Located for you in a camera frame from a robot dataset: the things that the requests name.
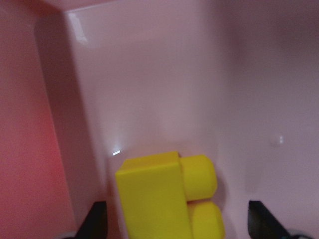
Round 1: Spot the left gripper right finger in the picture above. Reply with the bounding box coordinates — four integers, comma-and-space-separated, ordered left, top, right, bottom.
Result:
248, 200, 291, 239

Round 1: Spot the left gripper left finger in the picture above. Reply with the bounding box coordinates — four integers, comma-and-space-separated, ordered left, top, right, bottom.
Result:
74, 201, 108, 239

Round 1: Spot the yellow toy block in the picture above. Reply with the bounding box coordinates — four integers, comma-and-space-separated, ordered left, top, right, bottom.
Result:
115, 151, 225, 239

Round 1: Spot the pink plastic box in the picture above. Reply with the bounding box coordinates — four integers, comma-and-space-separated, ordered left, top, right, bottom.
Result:
0, 0, 319, 239

